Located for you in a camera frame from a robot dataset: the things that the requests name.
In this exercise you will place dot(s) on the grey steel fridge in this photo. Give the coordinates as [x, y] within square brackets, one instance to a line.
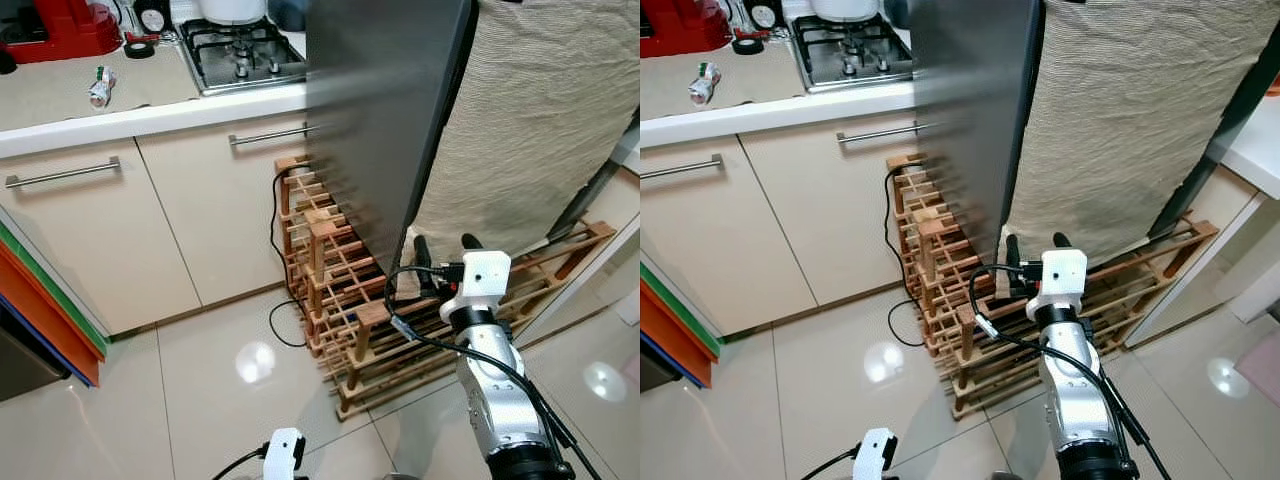
[380, 100]
[975, 100]

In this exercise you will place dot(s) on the white green tube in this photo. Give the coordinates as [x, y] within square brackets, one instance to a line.
[100, 92]
[702, 90]

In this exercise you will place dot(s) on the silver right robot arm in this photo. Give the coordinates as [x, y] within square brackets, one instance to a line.
[1085, 400]
[500, 400]

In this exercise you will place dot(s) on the wooden wine rack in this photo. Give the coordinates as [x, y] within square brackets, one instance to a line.
[322, 222]
[938, 220]

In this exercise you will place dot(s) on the white side counter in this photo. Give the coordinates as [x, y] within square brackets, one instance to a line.
[1255, 150]
[600, 280]

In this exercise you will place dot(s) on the beige ribbed fabric cover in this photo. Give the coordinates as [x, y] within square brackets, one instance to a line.
[1120, 110]
[530, 110]

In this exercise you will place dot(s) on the orange board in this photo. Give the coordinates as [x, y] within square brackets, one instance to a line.
[50, 320]
[670, 335]

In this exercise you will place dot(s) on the dark glossy appliance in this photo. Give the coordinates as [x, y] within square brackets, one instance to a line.
[20, 365]
[650, 372]

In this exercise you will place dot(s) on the green board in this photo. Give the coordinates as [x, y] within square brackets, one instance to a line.
[60, 297]
[690, 320]

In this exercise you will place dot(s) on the pink floor mat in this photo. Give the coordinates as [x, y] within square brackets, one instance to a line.
[1262, 370]

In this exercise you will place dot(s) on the steel gas hob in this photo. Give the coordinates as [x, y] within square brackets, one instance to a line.
[250, 70]
[860, 65]

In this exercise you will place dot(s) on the beige kitchen cabinet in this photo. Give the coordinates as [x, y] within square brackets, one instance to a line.
[760, 230]
[100, 240]

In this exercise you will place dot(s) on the blue board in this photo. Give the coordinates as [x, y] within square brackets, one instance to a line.
[690, 378]
[80, 375]

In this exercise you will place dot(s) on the white cooking pot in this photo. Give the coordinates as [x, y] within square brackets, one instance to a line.
[845, 9]
[232, 10]

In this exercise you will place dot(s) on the red coffee machine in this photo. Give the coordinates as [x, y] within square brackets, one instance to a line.
[70, 30]
[680, 28]

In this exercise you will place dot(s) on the black tape roll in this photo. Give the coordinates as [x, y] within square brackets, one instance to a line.
[748, 51]
[140, 55]

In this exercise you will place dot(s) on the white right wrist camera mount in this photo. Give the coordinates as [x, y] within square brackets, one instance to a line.
[1062, 278]
[485, 280]

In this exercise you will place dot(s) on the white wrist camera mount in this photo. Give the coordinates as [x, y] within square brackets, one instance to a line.
[485, 280]
[1062, 278]
[873, 455]
[283, 455]

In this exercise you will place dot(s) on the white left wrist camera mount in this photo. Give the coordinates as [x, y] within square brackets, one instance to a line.
[283, 455]
[873, 455]

